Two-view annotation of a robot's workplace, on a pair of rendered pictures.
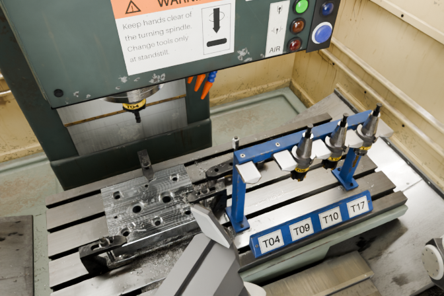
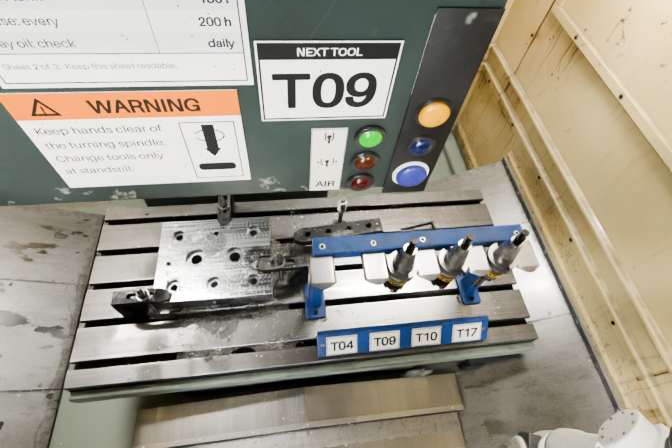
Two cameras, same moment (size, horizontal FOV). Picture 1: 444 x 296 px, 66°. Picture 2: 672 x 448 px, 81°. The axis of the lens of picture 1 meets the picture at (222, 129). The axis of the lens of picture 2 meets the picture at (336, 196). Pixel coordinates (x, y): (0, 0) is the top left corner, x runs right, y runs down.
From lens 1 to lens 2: 27 cm
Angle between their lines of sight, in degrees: 12
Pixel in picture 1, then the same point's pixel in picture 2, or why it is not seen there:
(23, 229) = (90, 230)
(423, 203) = (558, 345)
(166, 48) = (127, 164)
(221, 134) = not seen: hidden behind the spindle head
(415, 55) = (619, 157)
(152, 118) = not seen: hidden behind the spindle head
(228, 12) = (231, 132)
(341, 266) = (426, 388)
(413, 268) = (514, 419)
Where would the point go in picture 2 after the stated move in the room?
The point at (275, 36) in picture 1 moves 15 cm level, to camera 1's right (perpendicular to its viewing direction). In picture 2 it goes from (325, 169) to (486, 212)
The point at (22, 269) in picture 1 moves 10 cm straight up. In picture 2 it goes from (77, 277) to (62, 264)
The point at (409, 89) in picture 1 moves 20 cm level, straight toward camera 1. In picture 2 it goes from (595, 199) to (555, 238)
